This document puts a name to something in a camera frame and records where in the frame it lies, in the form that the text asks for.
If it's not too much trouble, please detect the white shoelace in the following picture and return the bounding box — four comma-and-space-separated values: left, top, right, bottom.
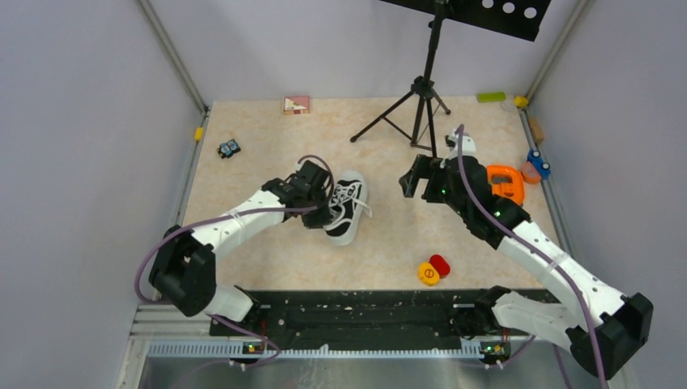
329, 181, 373, 217

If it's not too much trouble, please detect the black white canvas sneaker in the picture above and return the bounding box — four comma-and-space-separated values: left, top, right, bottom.
323, 170, 369, 246

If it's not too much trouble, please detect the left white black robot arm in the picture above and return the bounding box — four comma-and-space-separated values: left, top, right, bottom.
147, 157, 334, 335

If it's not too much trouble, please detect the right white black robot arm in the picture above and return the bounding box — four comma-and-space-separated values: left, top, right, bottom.
399, 155, 654, 379

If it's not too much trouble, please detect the red plastic cylinder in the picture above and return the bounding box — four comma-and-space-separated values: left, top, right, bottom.
429, 254, 451, 279

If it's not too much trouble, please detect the pink tangram puzzle box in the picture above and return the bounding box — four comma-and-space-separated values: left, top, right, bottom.
282, 96, 311, 115

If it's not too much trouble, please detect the black tripod stand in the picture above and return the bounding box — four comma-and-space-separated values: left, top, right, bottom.
349, 1, 451, 157

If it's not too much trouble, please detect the orange translucent cup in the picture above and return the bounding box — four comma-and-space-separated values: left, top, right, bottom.
520, 161, 542, 185

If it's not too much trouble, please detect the small blue black toy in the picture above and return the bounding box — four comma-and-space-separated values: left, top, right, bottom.
216, 139, 241, 159

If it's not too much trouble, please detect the yellow plastic cylinder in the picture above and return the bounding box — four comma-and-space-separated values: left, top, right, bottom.
417, 262, 441, 286

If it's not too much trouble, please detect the blue toy car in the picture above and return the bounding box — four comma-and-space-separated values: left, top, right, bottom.
527, 149, 551, 180

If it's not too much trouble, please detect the green rectangular block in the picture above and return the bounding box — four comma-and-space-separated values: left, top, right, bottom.
476, 92, 507, 103

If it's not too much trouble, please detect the yellow corner block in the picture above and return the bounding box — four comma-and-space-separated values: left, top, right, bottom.
513, 96, 530, 109

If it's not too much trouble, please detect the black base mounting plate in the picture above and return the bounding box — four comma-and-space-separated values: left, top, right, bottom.
209, 289, 559, 353

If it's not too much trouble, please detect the black perforated stand tray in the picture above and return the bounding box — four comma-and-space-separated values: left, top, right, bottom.
386, 0, 551, 41

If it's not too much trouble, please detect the wooden block on frame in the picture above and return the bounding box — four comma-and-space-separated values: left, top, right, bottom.
528, 118, 545, 144

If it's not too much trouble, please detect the white slotted cable duct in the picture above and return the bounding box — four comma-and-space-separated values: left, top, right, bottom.
147, 340, 484, 359

